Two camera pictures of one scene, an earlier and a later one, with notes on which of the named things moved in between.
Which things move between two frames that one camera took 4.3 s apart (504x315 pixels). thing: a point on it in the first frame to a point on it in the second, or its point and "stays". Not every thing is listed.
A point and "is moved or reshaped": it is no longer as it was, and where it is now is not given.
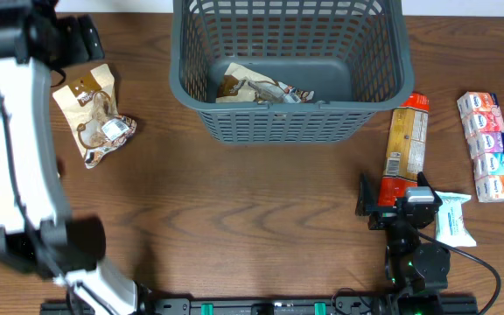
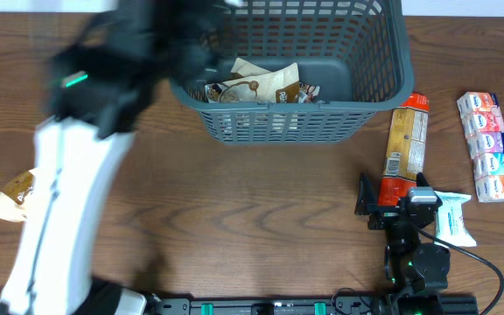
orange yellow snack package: [406, 150] stays
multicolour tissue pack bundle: [493, 167] stays
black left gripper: [76, 52] to [189, 65]
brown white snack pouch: [90, 108] is moved or reshaped
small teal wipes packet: [450, 225] stays
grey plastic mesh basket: [355, 55] stays
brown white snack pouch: [239, 85] to [243, 68]
